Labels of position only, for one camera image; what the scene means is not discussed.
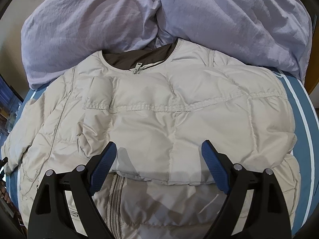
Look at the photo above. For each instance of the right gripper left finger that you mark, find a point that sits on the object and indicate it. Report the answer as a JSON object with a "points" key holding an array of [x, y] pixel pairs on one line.
{"points": [[50, 215]]}

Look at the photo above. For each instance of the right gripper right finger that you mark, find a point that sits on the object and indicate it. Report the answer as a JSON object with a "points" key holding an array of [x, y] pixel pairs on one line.
{"points": [[254, 207]]}

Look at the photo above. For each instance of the blue white striped bedsheet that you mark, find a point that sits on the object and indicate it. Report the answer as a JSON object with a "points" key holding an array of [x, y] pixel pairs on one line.
{"points": [[306, 148]]}

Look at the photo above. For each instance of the cluttered side desk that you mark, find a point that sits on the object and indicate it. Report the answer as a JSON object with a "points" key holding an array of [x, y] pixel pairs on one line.
{"points": [[10, 104]]}

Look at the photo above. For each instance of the right lavender pillow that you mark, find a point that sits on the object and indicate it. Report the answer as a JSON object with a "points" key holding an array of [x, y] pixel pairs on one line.
{"points": [[272, 33]]}

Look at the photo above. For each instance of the lavender pillow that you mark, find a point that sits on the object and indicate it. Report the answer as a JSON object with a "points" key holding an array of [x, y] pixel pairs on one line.
{"points": [[59, 34], [272, 33]]}

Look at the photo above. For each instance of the left lavender pillow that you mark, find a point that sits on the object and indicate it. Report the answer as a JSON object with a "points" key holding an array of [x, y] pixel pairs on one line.
{"points": [[59, 34]]}

